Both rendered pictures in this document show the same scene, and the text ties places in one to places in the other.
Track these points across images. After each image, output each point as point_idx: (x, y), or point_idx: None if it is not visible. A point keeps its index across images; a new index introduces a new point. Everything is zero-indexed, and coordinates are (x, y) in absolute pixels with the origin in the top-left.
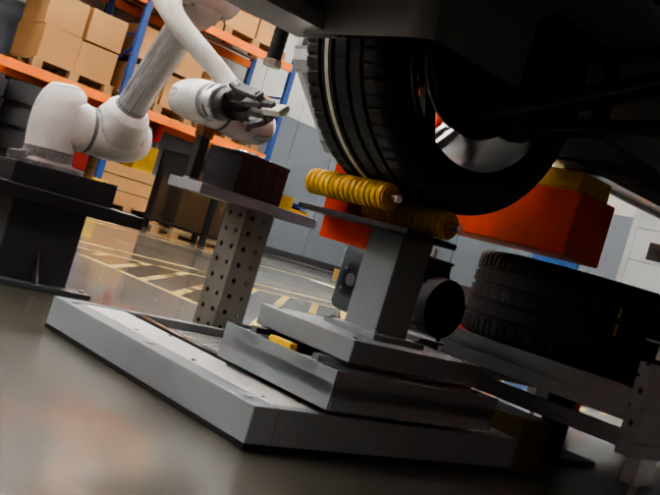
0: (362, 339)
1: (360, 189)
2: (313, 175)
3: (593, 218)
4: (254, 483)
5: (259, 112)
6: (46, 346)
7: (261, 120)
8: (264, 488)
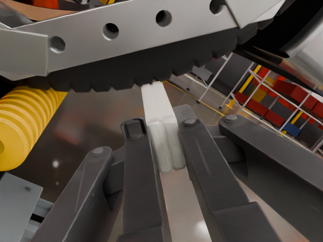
0: (13, 187)
1: (64, 98)
2: (34, 139)
3: None
4: (112, 239)
5: (161, 186)
6: None
7: (106, 206)
8: (110, 234)
